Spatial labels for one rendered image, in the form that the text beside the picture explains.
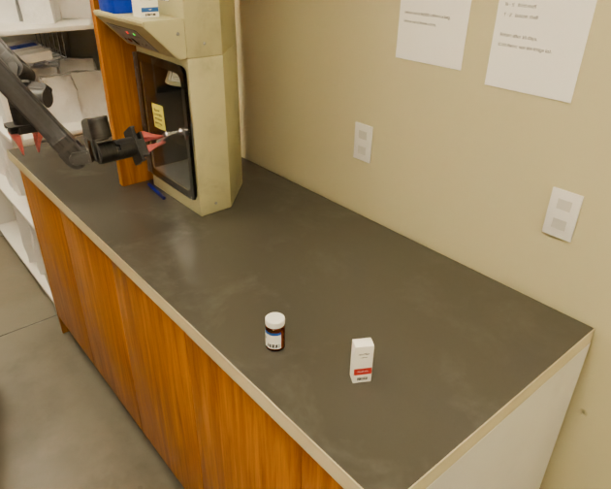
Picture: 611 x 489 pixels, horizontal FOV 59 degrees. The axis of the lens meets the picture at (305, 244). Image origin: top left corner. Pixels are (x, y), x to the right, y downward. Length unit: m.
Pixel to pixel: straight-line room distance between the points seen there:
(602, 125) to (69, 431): 2.08
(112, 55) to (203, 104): 0.39
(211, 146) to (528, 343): 1.01
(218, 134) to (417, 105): 0.58
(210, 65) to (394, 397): 1.01
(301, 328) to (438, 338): 0.30
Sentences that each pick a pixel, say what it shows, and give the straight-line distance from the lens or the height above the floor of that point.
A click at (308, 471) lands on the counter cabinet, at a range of 1.13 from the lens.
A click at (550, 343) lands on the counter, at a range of 1.30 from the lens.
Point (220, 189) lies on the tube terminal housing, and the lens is 1.71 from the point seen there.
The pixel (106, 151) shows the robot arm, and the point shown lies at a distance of 1.59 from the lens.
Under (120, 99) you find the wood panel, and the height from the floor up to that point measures 1.23.
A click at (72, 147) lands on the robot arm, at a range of 1.59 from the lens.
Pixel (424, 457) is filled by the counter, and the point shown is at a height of 0.94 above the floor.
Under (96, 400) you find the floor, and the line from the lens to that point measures 2.51.
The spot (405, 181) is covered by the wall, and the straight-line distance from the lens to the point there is 1.60.
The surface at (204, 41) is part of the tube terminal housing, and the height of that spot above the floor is 1.45.
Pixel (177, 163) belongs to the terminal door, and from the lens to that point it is 1.72.
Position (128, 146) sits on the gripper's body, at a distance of 1.61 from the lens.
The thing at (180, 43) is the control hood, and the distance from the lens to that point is 1.54.
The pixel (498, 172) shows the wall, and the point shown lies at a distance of 1.41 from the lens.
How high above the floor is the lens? 1.69
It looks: 29 degrees down
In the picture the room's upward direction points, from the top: 1 degrees clockwise
